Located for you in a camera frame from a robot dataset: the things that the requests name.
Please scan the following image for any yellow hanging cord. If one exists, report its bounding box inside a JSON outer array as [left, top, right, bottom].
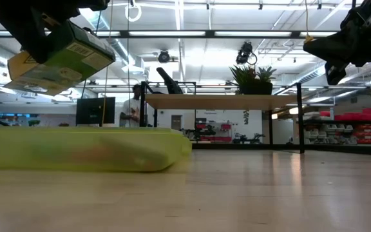
[[303, 0, 316, 43]]

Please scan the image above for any black overhead camera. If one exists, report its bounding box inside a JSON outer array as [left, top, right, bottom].
[[158, 50, 171, 64]]

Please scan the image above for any green yellow crayon box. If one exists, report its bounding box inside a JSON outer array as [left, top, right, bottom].
[[4, 19, 117, 97]]

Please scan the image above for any workbench with red bins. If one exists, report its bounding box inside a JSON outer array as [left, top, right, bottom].
[[182, 121, 234, 143]]

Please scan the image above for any white hanging ring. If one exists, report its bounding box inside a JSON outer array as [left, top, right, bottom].
[[124, 0, 143, 23]]

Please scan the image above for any person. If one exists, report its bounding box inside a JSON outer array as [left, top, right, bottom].
[[119, 84, 141, 128]]

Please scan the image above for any shelving with red bins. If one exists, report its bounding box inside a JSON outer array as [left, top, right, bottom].
[[304, 108, 371, 146]]

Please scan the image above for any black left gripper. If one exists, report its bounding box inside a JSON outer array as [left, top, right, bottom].
[[0, 0, 111, 63]]

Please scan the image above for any black monitor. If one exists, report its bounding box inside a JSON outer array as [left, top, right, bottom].
[[75, 96, 116, 126]]

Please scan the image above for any potted green plant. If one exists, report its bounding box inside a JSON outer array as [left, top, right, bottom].
[[229, 64, 277, 96]]

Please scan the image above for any black hanging camera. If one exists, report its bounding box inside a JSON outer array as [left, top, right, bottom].
[[236, 41, 258, 66]]

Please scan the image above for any translucent yellow plastic pencil case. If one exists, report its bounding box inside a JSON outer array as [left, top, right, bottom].
[[0, 126, 193, 173]]

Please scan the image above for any black table frame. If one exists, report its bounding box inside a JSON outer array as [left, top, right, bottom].
[[191, 142, 371, 157]]

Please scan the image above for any black overhead frame beam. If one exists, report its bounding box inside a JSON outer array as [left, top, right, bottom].
[[0, 30, 341, 39]]

